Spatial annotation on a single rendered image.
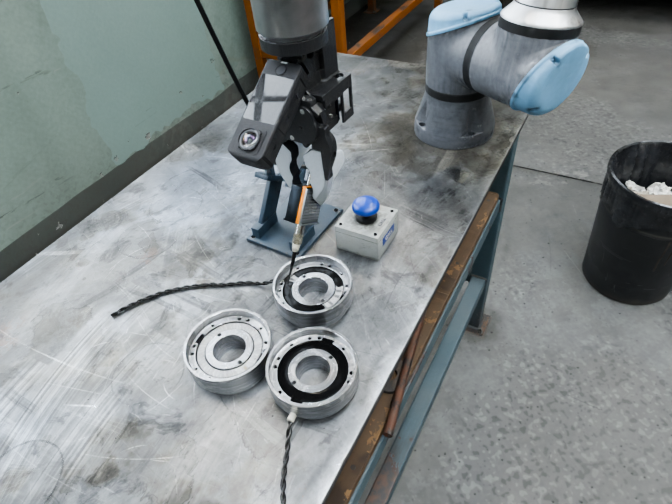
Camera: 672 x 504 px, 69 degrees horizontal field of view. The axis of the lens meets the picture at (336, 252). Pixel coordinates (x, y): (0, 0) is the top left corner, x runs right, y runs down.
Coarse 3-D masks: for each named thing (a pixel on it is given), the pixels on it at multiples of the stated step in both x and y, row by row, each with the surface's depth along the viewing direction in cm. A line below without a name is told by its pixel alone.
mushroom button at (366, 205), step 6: (360, 198) 71; (366, 198) 71; (372, 198) 71; (354, 204) 70; (360, 204) 70; (366, 204) 70; (372, 204) 70; (378, 204) 70; (354, 210) 70; (360, 210) 69; (366, 210) 69; (372, 210) 69; (378, 210) 70; (366, 216) 70
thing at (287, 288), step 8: (320, 264) 68; (296, 272) 68; (304, 272) 68; (312, 272) 68; (320, 272) 67; (328, 272) 67; (336, 280) 66; (288, 288) 66; (288, 296) 65; (288, 304) 64; (296, 304) 64; (320, 304) 63
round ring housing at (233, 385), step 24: (216, 312) 62; (240, 312) 62; (192, 336) 60; (216, 336) 61; (240, 336) 61; (264, 336) 60; (192, 360) 59; (216, 360) 58; (240, 360) 58; (264, 360) 57; (216, 384) 55; (240, 384) 56
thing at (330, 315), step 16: (304, 256) 68; (320, 256) 68; (288, 272) 68; (336, 272) 67; (272, 288) 64; (304, 288) 68; (320, 288) 68; (352, 288) 65; (304, 304) 64; (336, 304) 62; (288, 320) 64; (304, 320) 62; (320, 320) 62; (336, 320) 64
